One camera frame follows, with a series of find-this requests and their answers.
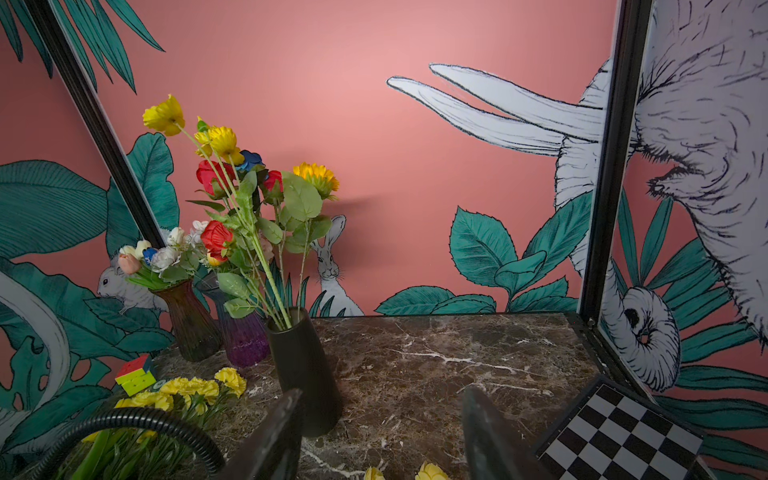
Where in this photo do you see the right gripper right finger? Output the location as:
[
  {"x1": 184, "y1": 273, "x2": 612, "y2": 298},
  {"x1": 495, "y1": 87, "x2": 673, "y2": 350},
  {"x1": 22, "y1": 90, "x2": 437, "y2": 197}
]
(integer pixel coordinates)
[{"x1": 462, "y1": 386, "x2": 554, "y2": 480}]

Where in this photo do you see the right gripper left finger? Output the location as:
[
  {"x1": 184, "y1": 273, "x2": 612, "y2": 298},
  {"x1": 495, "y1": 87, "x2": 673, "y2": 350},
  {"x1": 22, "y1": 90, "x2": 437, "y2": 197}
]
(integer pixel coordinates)
[{"x1": 216, "y1": 389, "x2": 303, "y2": 480}]

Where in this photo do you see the yellow rose bunch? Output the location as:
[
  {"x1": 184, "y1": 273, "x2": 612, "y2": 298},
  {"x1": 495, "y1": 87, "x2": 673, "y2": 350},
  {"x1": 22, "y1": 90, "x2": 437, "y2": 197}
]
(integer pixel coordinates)
[{"x1": 362, "y1": 460, "x2": 451, "y2": 480}]

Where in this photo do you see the yellow carnation stem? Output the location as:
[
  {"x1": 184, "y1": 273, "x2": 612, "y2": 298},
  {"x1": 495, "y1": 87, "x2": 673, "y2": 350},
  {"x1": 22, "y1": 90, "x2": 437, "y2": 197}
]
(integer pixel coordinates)
[{"x1": 214, "y1": 367, "x2": 247, "y2": 397}]

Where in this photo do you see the yellow carnation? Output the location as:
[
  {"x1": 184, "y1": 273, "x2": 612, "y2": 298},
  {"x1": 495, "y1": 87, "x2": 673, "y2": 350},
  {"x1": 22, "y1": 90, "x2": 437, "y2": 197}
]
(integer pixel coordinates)
[
  {"x1": 81, "y1": 391, "x2": 174, "y2": 444},
  {"x1": 160, "y1": 377, "x2": 220, "y2": 415}
]

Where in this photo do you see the black vase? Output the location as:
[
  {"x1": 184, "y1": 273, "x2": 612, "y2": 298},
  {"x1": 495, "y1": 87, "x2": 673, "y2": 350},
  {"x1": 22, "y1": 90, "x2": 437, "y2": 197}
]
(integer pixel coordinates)
[{"x1": 266, "y1": 307, "x2": 343, "y2": 438}]

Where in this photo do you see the purple glass vase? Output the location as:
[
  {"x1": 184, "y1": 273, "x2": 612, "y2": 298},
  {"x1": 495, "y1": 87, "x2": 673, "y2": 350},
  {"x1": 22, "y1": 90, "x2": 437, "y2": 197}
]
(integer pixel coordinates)
[{"x1": 197, "y1": 272, "x2": 270, "y2": 369}]

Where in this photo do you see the brown ribbed glass vase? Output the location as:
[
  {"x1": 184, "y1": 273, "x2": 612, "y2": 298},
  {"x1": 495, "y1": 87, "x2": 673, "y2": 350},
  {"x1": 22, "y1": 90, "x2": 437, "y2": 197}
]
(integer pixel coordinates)
[{"x1": 154, "y1": 280, "x2": 223, "y2": 363}]

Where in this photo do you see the yellow sunflower stem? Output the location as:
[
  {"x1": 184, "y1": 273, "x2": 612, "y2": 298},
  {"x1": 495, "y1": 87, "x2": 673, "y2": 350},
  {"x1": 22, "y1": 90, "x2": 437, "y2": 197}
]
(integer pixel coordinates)
[{"x1": 279, "y1": 163, "x2": 339, "y2": 281}]

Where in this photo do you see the checkerboard calibration plate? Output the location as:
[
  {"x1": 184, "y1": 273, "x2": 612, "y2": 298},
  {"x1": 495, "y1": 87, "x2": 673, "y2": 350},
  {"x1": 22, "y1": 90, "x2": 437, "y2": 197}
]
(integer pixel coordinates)
[{"x1": 534, "y1": 375, "x2": 704, "y2": 479}]

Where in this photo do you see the red yellow cube block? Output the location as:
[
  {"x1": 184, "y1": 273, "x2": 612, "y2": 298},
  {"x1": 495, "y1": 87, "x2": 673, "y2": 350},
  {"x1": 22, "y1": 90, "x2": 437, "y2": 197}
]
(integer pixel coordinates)
[{"x1": 115, "y1": 354, "x2": 157, "y2": 396}]

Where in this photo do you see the white purple hydrangea bunch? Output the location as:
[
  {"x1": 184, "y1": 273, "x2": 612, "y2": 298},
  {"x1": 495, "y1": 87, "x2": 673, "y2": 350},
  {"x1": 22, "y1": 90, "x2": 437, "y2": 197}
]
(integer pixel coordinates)
[{"x1": 145, "y1": 220, "x2": 209, "y2": 284}]

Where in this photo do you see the blue tulip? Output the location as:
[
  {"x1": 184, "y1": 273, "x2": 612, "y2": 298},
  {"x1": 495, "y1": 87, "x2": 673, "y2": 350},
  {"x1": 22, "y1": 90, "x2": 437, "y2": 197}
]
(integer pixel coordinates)
[{"x1": 143, "y1": 248, "x2": 158, "y2": 265}]

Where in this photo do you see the pink tulip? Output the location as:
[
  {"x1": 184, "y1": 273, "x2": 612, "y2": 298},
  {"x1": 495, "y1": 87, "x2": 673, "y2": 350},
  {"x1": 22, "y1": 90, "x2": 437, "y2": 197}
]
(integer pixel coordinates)
[{"x1": 118, "y1": 254, "x2": 142, "y2": 276}]

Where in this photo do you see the cream tulip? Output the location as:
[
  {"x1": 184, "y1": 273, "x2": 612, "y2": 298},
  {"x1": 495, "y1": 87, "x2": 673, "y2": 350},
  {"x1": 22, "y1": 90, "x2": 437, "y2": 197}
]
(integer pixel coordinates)
[{"x1": 119, "y1": 240, "x2": 151, "y2": 260}]

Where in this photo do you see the red blue rose bunch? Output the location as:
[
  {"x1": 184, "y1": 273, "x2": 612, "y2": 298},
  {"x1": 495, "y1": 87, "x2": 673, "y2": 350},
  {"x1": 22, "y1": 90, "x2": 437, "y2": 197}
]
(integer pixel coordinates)
[{"x1": 196, "y1": 150, "x2": 292, "y2": 329}]

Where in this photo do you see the black left frame post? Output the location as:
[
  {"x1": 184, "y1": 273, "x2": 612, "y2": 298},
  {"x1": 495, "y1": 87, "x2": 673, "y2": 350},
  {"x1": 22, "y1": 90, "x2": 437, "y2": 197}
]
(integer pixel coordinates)
[{"x1": 25, "y1": 1, "x2": 165, "y2": 247}]

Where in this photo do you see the black frame post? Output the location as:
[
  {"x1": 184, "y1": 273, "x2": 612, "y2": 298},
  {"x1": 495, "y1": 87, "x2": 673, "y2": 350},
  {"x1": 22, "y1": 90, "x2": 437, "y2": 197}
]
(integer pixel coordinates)
[
  {"x1": 25, "y1": 1, "x2": 165, "y2": 247},
  {"x1": 579, "y1": 0, "x2": 654, "y2": 327}
]

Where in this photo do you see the black right frame post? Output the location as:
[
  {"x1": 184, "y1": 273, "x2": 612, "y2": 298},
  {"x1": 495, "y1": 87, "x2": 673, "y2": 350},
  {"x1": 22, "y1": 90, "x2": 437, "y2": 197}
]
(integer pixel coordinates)
[{"x1": 579, "y1": 0, "x2": 654, "y2": 327}]

